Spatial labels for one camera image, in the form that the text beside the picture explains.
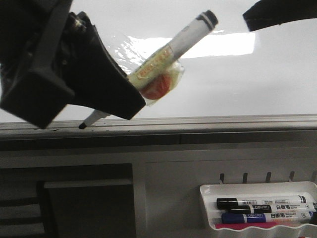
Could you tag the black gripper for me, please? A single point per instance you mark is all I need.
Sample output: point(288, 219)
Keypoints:
point(32, 59)

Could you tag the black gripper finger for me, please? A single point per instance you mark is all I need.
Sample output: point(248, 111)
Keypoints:
point(96, 79)

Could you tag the taped black whiteboard marker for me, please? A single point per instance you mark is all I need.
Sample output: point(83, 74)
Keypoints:
point(154, 77)

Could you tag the black arm link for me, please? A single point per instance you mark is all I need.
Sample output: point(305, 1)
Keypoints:
point(267, 13)

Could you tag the white whiteboard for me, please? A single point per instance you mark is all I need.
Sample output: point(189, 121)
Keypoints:
point(231, 72)

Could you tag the white plastic marker tray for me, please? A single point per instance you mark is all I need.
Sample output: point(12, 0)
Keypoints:
point(209, 193)

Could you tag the black capped marker top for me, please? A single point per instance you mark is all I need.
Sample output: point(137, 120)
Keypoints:
point(223, 203)

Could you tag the black capped marker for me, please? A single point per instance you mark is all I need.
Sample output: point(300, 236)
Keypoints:
point(273, 208)
point(223, 203)

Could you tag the pink marker in tray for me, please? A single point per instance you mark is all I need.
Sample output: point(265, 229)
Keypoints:
point(240, 226)

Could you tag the black capped marker middle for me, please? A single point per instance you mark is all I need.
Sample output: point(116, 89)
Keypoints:
point(273, 208)

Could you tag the blue capped marker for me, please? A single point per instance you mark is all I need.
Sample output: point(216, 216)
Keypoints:
point(301, 217)

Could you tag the grey whiteboard ledge rail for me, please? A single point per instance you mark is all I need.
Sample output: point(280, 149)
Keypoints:
point(162, 126)

